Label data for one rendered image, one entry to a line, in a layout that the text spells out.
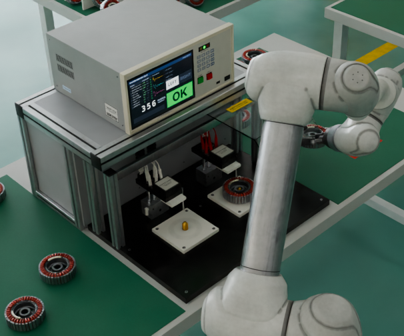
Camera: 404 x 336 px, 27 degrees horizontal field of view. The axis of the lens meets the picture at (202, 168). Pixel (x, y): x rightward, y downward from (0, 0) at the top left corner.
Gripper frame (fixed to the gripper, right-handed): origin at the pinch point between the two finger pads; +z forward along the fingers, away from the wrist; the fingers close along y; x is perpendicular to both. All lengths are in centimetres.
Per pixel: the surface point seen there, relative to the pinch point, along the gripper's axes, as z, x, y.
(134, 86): -29, 30, -64
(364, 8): 93, 41, 78
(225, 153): -7.8, 2.2, -34.4
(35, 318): -32, -28, -106
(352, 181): -7.9, -17.3, 8.0
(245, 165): 8.8, -5.6, -22.9
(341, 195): -12.9, -20.2, 0.9
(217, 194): -3.1, -11.1, -38.7
